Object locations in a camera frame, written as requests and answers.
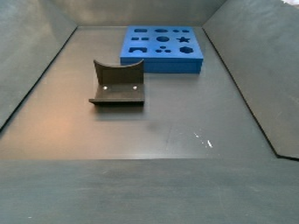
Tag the blue shape-sorter block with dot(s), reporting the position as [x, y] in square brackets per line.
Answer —
[168, 49]

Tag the black curved bracket stand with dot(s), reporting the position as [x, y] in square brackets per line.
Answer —
[120, 83]

